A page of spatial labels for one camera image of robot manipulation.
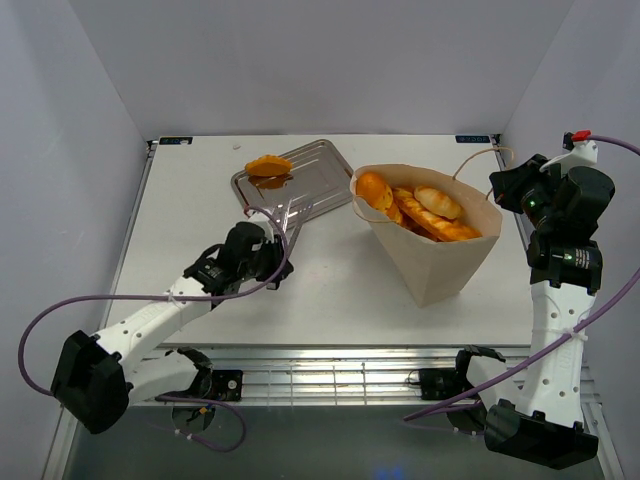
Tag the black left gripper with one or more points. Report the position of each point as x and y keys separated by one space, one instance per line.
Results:
x=274 y=246

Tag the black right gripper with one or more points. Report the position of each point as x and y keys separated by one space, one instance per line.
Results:
x=507 y=184

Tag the pale shell fake bread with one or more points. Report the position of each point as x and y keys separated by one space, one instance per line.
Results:
x=438 y=202

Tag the twisted fake bread front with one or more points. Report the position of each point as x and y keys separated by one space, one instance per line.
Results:
x=443 y=229

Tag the cream paper bag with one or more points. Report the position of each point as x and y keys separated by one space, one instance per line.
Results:
x=431 y=269

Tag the small striped fake bread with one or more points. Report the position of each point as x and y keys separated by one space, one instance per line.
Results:
x=268 y=166

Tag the long fake baguette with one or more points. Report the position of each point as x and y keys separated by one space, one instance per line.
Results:
x=378 y=194

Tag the silver metal tongs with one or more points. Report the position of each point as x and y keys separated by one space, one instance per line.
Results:
x=291 y=219

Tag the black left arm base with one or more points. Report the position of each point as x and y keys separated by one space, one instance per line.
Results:
x=219 y=385

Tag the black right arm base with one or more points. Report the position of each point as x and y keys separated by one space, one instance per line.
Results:
x=437 y=383

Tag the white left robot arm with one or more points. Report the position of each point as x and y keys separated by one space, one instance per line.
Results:
x=99 y=376

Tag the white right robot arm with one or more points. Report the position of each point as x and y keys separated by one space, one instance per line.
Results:
x=541 y=422

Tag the silver metal tray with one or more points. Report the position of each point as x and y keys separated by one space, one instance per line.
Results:
x=320 y=173

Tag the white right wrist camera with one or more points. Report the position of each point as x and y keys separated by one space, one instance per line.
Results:
x=581 y=151

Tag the aluminium frame rail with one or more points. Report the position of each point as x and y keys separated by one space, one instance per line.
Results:
x=290 y=376

